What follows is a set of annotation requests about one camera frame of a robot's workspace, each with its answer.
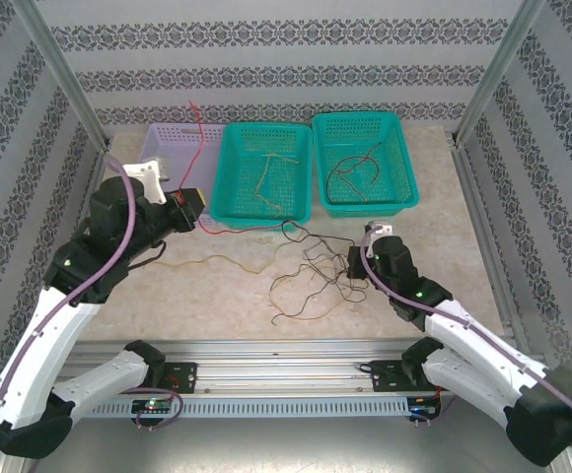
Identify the thin dark brown cable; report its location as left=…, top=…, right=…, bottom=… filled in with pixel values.
left=325, top=141, right=384, bottom=204
left=337, top=156, right=381, bottom=203

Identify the teal perforated plastic basket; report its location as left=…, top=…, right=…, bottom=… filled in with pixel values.
left=311, top=111, right=420, bottom=221
left=208, top=121, right=315, bottom=233

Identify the lavender perforated plastic basket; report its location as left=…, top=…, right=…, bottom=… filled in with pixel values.
left=137, top=122, right=228, bottom=229

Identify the small controller circuit board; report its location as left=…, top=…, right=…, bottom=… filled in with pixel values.
left=408, top=395, right=443, bottom=420
left=131, top=398, right=175, bottom=414

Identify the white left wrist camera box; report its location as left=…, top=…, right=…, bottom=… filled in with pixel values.
left=121, top=156, right=172, bottom=204

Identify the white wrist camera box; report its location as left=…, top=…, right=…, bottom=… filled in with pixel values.
left=363, top=221, right=395, bottom=242
left=121, top=156, right=172, bottom=204

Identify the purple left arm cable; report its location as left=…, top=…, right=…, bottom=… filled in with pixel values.
left=0, top=156, right=137, bottom=473

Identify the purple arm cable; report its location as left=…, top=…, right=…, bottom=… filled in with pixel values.
left=0, top=156, right=137, bottom=473
left=360, top=231, right=572, bottom=448

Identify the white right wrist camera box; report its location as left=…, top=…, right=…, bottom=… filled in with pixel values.
left=363, top=221, right=395, bottom=242

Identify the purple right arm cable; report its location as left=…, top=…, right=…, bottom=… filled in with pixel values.
left=360, top=231, right=572, bottom=448

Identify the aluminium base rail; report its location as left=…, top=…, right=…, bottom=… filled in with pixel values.
left=68, top=337, right=551, bottom=398

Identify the white slotted cable duct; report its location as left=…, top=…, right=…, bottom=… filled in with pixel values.
left=88, top=396, right=410, bottom=420

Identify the aluminium frame post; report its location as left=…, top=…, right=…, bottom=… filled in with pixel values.
left=453, top=0, right=546, bottom=144
left=12, top=0, right=114, bottom=149

